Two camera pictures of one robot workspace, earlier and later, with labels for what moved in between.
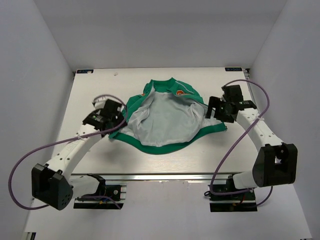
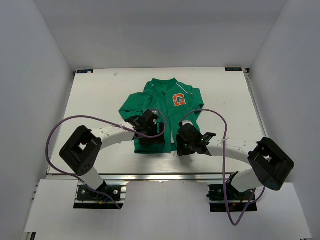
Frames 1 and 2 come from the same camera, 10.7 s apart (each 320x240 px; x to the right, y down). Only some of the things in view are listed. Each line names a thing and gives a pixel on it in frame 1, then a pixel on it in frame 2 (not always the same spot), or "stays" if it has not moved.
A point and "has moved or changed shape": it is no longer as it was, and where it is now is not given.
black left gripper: (118, 120) → (159, 140)
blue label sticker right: (233, 69) stays
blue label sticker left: (84, 71) stays
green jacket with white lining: (165, 116) has moved or changed shape
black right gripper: (214, 102) → (181, 150)
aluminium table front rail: (184, 176) stays
